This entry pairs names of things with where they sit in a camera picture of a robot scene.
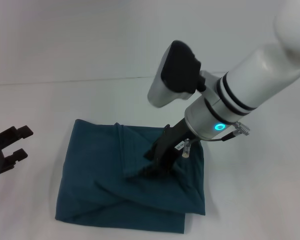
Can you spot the blue t-shirt with FREE print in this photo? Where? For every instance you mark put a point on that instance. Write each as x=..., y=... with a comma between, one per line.
x=130, y=180

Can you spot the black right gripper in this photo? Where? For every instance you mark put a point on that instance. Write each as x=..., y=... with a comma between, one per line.
x=172, y=145

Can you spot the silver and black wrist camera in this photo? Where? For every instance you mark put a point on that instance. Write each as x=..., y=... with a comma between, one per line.
x=175, y=72

